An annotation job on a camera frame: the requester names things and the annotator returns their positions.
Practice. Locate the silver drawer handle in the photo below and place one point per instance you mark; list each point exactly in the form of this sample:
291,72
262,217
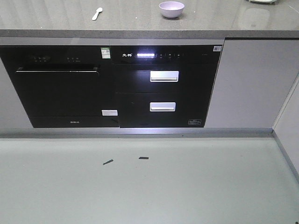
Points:
164,76
162,106

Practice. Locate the upper silver drawer handle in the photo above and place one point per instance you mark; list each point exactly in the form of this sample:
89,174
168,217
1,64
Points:
164,76

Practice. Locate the white side cabinet panel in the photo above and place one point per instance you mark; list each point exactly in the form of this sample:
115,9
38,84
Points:
286,127

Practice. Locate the lilac plastic bowl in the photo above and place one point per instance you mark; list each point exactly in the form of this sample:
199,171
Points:
171,9

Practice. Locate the grey cabinet door panel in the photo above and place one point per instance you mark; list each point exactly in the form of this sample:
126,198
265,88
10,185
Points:
252,82

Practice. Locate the lower silver drawer handle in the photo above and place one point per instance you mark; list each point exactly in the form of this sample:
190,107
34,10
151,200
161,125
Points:
162,106

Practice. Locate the pale green plastic spoon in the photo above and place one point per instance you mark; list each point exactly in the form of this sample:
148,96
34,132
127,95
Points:
98,11

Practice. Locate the black two-drawer disinfection cabinet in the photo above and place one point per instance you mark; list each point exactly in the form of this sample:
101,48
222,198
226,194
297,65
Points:
197,66

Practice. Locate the white rice cooker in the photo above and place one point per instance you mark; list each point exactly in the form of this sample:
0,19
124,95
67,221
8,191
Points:
263,1

